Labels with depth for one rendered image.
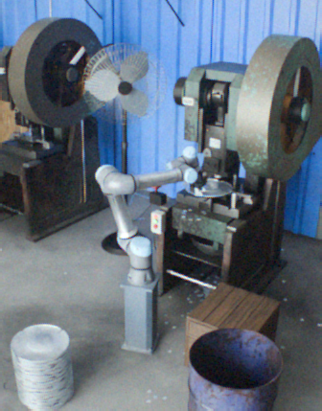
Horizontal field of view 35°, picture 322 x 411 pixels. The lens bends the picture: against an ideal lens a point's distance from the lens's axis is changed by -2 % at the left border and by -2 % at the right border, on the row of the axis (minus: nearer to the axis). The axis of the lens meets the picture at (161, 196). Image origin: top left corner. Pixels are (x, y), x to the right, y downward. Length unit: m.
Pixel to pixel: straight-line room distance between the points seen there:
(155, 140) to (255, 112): 2.38
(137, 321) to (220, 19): 2.54
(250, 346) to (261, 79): 1.31
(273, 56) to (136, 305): 1.52
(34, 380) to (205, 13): 3.15
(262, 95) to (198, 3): 1.97
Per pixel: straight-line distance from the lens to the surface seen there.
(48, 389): 2.73
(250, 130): 2.72
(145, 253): 2.81
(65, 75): 3.93
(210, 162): 3.23
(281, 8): 4.22
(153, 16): 4.78
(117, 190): 2.63
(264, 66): 2.74
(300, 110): 2.96
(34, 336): 2.76
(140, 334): 3.07
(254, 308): 2.94
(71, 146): 4.44
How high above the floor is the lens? 2.02
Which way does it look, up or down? 23 degrees down
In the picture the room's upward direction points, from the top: 1 degrees clockwise
